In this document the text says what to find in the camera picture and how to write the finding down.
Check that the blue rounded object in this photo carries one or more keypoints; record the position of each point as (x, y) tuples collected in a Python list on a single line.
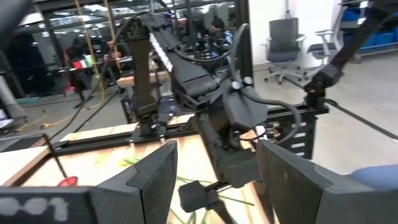
[(377, 176)]

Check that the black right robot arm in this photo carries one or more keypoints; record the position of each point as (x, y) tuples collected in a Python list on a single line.
[(143, 77)]

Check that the person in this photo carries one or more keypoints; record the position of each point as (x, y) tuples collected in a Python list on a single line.
[(110, 54), (217, 25)]

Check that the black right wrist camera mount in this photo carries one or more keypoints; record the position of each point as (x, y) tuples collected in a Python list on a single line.
[(245, 109)]

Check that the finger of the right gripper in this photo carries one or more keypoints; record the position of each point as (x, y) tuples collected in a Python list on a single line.
[(196, 197)]

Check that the grey office chair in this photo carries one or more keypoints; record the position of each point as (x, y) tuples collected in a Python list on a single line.
[(283, 46)]

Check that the red glass vase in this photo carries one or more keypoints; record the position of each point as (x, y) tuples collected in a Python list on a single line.
[(66, 181)]

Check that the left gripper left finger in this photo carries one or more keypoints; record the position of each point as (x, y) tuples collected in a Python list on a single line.
[(149, 186)]

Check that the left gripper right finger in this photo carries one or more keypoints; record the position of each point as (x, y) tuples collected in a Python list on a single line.
[(295, 193)]

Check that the white office chair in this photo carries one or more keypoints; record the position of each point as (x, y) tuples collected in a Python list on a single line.
[(326, 46)]

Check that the yellow tulip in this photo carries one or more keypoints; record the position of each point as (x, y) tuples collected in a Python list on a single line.
[(128, 161)]

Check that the black aluminium rig frame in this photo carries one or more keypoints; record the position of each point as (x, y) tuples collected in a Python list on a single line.
[(93, 141)]

